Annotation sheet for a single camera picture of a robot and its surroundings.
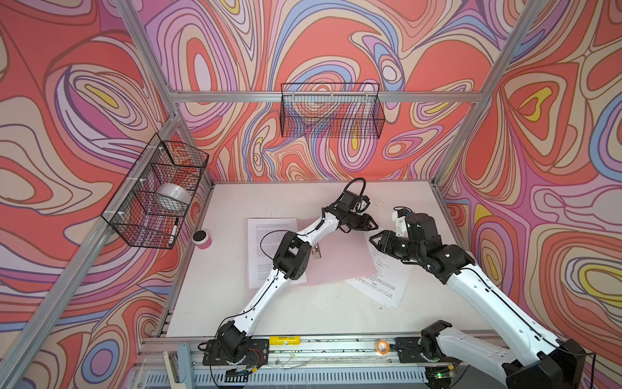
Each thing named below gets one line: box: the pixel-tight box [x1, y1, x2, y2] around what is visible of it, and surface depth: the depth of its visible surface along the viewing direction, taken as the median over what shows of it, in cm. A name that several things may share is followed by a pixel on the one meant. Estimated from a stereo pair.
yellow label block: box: [268, 335, 303, 346], surface depth 76 cm
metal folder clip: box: [311, 242, 322, 260], surface depth 98 cm
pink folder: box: [297, 216, 377, 286], surface depth 94 cm
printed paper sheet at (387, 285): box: [345, 230, 413, 309], surface depth 88 cm
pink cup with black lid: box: [191, 228, 213, 250], surface depth 96 cm
